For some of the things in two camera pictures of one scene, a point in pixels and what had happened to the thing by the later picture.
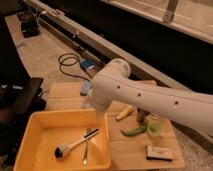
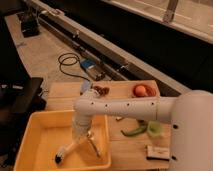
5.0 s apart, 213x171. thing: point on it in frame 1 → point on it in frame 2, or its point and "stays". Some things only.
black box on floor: (30, 26) stays
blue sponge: (85, 88) stays
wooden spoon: (85, 153) → (91, 139)
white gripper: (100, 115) → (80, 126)
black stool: (19, 99) stays
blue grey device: (91, 66) stays
